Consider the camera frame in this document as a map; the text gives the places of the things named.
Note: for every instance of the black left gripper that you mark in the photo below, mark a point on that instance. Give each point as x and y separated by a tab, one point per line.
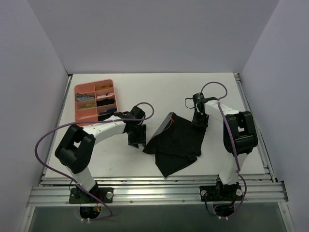
136	139

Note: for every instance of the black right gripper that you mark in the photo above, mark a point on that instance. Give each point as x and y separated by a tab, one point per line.
200	119

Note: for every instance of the black striped underwear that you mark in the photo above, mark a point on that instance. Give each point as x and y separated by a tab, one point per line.
176	144

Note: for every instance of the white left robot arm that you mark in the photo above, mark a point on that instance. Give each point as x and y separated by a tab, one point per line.
76	147

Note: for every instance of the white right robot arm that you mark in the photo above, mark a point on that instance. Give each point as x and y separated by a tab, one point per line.
239	132

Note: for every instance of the navy garment in box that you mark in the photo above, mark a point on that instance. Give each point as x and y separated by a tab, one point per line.
110	111

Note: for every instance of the black garment in lower compartment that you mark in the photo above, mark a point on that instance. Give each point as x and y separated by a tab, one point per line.
104	117

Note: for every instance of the black rolled garment in box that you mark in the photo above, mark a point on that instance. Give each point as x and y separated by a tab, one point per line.
105	102

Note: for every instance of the pink garment in box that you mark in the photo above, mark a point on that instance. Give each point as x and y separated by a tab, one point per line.
105	96

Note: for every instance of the pink compartment organizer box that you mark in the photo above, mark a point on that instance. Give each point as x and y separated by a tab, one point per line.
92	114

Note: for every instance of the yellow garment in box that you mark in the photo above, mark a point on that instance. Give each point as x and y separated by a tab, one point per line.
102	87

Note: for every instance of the olive garment in box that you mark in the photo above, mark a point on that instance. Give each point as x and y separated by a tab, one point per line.
87	106

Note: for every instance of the striped rolled garment in box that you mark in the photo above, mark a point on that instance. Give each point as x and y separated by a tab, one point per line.
83	97

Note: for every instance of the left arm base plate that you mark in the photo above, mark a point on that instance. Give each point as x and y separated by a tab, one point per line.
77	196

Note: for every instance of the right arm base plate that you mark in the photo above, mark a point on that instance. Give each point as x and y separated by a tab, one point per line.
221	193

